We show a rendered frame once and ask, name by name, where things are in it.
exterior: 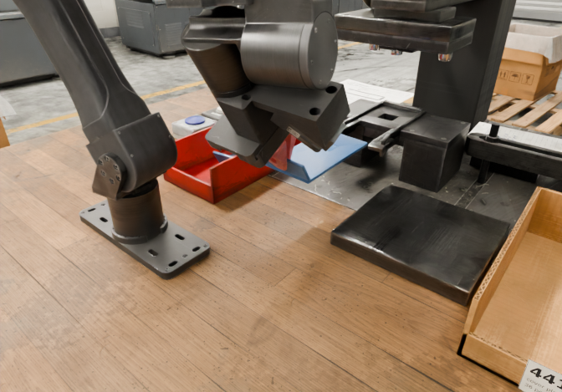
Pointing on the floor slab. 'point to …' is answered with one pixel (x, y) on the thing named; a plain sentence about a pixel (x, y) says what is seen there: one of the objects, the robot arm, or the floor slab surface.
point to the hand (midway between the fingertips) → (281, 162)
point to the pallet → (509, 107)
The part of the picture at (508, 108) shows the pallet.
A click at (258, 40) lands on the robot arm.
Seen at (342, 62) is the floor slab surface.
